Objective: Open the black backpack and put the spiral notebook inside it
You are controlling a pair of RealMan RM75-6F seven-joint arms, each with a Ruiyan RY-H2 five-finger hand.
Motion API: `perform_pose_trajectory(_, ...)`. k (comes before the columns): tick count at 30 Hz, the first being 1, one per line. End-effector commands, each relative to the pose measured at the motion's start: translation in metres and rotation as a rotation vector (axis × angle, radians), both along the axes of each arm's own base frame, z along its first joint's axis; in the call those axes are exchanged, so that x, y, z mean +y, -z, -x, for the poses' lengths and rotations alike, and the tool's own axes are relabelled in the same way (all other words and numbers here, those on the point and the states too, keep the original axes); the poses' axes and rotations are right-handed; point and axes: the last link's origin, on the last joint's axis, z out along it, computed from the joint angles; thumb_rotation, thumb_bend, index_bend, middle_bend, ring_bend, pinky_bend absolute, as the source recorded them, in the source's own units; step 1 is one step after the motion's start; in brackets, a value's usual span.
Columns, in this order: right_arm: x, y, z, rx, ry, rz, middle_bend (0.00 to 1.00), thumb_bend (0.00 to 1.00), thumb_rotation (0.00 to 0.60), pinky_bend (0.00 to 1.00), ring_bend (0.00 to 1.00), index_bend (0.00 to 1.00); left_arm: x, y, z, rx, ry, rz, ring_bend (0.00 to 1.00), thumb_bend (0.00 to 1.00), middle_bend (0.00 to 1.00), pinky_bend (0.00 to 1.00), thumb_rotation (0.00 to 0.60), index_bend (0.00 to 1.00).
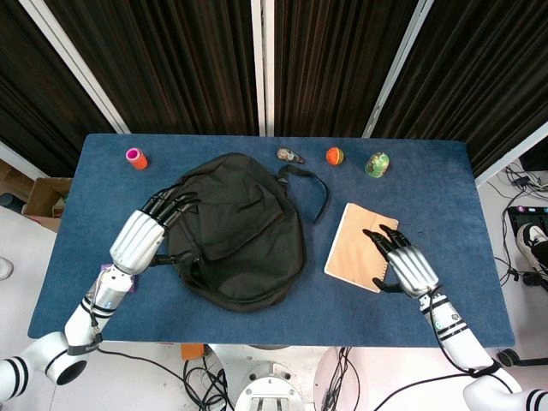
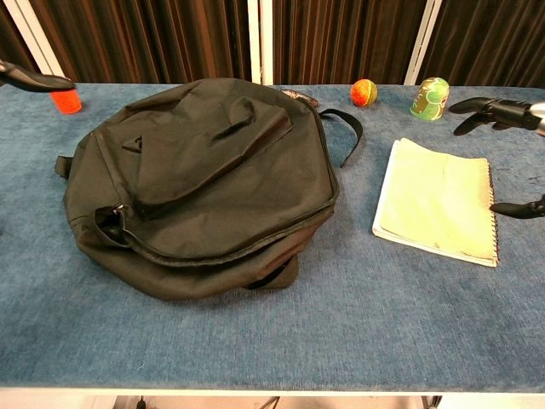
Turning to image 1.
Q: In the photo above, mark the green camouflage egg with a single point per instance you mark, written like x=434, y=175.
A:
x=377, y=164

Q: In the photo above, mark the brown spiral notebook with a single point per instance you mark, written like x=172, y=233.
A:
x=355, y=248

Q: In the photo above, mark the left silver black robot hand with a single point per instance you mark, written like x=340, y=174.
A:
x=137, y=240

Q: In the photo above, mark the blue table cloth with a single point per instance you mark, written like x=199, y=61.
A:
x=257, y=329

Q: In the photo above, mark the purple box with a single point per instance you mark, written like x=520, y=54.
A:
x=134, y=285

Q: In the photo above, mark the black device with coloured buttons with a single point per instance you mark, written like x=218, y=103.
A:
x=524, y=214

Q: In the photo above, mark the white frame post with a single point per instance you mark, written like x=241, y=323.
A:
x=509, y=160
x=77, y=68
x=396, y=73
x=262, y=68

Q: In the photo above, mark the pink orange cylinder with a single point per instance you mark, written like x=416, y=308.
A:
x=137, y=159

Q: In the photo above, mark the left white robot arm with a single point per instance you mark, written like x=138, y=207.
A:
x=81, y=319

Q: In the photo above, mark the black curtain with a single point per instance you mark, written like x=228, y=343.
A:
x=334, y=64
x=479, y=73
x=34, y=98
x=171, y=64

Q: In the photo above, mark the orange box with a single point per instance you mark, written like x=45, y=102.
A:
x=192, y=351

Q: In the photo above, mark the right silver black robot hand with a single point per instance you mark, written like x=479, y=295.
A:
x=411, y=265

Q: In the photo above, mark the black backpack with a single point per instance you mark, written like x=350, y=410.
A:
x=240, y=240

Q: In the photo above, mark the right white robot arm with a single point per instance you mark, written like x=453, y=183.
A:
x=454, y=329

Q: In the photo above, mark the white black shoe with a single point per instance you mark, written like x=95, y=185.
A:
x=533, y=240

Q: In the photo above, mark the round white robot base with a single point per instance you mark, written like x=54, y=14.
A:
x=267, y=389

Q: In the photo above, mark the orange ball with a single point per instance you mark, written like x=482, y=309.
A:
x=335, y=156

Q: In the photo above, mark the cardboard box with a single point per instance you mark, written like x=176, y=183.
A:
x=43, y=192

